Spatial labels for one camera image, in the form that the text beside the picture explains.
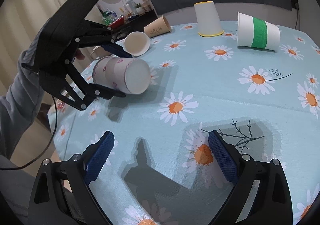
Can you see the white cup yellow rim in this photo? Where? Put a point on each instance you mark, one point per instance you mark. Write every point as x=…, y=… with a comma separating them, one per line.
x=208, y=20

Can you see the green plastic bottle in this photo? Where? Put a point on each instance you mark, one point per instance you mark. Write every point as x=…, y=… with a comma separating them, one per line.
x=107, y=17

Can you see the person's left hand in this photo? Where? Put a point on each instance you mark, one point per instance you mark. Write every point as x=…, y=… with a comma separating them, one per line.
x=79, y=55

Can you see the beige curtain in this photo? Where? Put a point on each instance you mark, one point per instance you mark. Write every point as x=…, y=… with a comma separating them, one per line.
x=21, y=20

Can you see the black side shelf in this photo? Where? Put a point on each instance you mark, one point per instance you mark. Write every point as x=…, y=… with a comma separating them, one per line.
x=135, y=25

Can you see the daisy print blue tablecloth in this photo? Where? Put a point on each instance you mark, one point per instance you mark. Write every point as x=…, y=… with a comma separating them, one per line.
x=161, y=169

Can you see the grey sleeved left forearm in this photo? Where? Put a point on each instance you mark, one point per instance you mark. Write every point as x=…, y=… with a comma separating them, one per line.
x=19, y=108

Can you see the orange banded white paper cup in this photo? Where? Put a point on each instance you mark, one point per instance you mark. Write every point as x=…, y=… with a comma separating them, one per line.
x=137, y=43

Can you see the red bowl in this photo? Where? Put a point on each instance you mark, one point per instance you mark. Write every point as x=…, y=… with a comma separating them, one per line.
x=117, y=23

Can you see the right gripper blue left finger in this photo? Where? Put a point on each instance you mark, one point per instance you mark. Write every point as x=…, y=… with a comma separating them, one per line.
x=48, y=202

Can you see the white paper cup pink hearts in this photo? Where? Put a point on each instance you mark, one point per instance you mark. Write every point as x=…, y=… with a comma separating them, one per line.
x=127, y=75

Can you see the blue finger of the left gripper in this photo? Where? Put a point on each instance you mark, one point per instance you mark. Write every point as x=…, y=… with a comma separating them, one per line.
x=93, y=91
x=117, y=50

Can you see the brown kraft paper cup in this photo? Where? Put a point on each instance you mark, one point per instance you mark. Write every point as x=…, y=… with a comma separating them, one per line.
x=158, y=27

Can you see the beige ceramic mug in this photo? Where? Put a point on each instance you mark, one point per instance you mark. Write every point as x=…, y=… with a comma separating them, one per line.
x=98, y=53

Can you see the green banded white paper cup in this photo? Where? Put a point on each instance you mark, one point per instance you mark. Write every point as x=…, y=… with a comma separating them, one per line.
x=256, y=33

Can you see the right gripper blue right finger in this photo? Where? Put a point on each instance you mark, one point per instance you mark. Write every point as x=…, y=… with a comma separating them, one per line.
x=272, y=203

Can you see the small potted plant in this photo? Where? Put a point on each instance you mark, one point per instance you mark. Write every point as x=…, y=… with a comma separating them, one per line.
x=140, y=10

